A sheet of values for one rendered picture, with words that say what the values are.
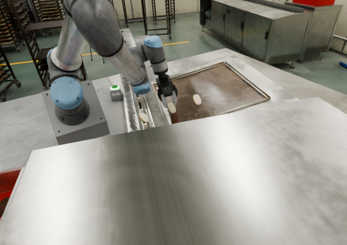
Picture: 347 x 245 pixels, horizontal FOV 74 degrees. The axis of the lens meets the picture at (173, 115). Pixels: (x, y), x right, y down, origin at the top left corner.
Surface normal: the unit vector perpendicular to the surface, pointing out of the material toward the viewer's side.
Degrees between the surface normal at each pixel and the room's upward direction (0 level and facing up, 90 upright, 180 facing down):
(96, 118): 40
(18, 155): 0
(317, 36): 90
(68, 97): 47
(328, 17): 90
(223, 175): 0
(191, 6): 90
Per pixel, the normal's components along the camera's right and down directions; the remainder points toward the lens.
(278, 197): -0.05, -0.83
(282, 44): 0.25, 0.51
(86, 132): 0.48, 0.47
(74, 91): 0.30, -0.21
